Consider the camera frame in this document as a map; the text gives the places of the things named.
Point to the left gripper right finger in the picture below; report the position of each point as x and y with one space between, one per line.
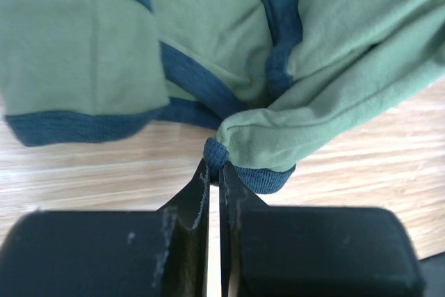
311 251

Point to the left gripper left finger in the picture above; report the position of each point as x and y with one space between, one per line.
112 253

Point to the olive green tank top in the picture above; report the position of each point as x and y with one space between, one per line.
276 79

